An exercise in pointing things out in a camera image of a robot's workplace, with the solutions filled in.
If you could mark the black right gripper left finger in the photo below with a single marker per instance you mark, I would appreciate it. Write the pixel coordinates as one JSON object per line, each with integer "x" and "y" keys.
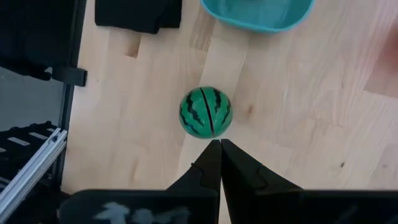
{"x": 206, "y": 174}

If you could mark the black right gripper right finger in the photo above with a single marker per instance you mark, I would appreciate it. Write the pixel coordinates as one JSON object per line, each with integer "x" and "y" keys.
{"x": 242, "y": 177}

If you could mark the green striped toy watermelon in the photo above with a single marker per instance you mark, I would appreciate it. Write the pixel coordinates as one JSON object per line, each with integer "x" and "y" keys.
{"x": 206, "y": 112}

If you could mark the teal plastic tub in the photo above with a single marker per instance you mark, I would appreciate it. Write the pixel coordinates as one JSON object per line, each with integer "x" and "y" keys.
{"x": 261, "y": 14}

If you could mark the black folded cloth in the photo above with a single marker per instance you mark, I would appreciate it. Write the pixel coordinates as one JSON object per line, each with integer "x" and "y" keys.
{"x": 138, "y": 14}

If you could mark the silver aluminium extrusion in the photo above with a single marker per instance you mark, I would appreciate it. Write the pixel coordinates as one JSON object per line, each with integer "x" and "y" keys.
{"x": 31, "y": 168}

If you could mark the black table frame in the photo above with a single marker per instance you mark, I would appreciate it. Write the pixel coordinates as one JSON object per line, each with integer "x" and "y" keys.
{"x": 79, "y": 31}

